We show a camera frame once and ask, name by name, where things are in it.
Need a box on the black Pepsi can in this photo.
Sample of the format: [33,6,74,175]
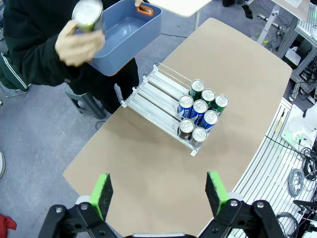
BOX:
[71,0,106,33]
[190,127,208,148]
[177,119,195,141]

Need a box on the gray plastic stool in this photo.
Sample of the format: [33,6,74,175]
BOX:
[64,84,107,120]

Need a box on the yellow black pen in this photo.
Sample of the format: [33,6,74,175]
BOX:
[274,111,285,133]

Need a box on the green Chilsung cider can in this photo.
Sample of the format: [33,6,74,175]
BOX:
[188,79,206,100]
[201,88,216,105]
[213,94,230,116]

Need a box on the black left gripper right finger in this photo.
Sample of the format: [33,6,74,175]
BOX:
[198,171,285,238]

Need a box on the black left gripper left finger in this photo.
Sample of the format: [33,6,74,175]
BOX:
[37,173,117,238]

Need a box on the aluminium profile frame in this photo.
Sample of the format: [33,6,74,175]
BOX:
[276,0,317,85]

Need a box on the black cable bundle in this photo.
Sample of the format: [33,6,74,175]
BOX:
[299,147,317,181]

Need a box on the white wire can dispenser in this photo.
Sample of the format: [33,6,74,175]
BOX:
[120,61,230,157]

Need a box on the large white table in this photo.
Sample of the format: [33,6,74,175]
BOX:
[148,0,213,29]

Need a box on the person's right hand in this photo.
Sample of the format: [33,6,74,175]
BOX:
[54,19,106,67]

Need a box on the person's right forearm black sleeve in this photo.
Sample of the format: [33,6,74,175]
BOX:
[4,32,75,87]

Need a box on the gray coiled cable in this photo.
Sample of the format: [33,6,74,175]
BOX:
[288,168,306,198]

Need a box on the blue Pocari Sweat can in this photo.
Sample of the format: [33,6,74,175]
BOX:
[199,110,219,134]
[192,99,209,124]
[177,95,194,119]

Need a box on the dark green puffer jacket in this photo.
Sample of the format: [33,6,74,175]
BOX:
[0,51,29,91]

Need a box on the red cloth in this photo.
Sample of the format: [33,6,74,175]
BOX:
[0,214,17,238]

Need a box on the person in black jacket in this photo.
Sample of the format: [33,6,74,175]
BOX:
[0,0,141,115]

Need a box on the white slatted platform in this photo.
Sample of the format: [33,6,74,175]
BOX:
[231,98,317,238]

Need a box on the blue plastic bin orange base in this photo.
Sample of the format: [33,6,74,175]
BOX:
[76,0,163,77]

